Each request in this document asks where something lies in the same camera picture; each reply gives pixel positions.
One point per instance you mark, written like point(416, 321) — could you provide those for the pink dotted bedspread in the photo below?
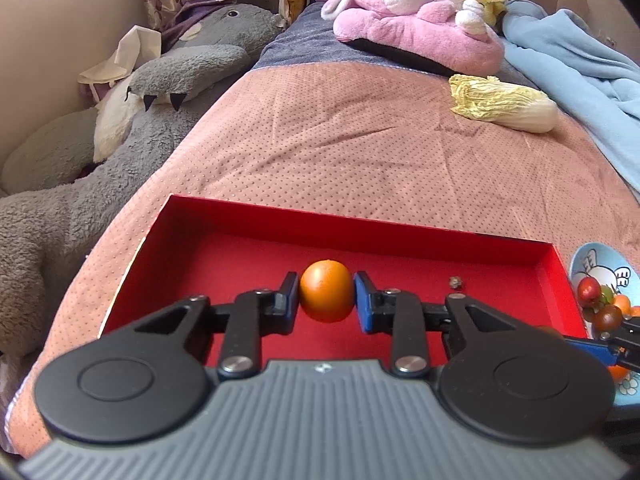
point(325, 150)

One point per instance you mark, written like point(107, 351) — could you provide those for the blue cartoon tiger plate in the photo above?
point(600, 260)

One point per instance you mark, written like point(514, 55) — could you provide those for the small dry stem piece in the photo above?
point(455, 282)

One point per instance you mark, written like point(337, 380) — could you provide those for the red cardboard tray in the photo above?
point(240, 260)

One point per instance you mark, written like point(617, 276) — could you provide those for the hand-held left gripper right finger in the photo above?
point(364, 305)

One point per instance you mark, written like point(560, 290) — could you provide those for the dark red tomato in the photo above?
point(589, 288)

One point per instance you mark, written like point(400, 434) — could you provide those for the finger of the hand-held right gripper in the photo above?
point(592, 349)

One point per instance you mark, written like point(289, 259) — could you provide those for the pink plush rabbit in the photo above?
point(400, 25)

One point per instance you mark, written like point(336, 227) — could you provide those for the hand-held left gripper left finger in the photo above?
point(287, 305)

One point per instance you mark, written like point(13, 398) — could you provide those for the dark brown tomato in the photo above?
point(607, 317)

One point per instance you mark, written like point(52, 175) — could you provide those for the white tote bag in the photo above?
point(125, 55)

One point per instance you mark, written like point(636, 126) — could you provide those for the napa cabbage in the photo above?
point(510, 107)

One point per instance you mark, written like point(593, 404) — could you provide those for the cream cushion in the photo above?
point(45, 155)

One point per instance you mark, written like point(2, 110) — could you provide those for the light blue blanket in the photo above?
point(575, 50)

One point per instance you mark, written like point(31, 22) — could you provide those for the smooth orange tomato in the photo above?
point(326, 290)

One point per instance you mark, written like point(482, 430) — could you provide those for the grey plush toy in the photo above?
point(200, 60)

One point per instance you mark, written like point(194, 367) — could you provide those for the large mandarin orange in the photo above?
point(617, 373)

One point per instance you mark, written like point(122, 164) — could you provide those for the green tomato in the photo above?
point(606, 294)

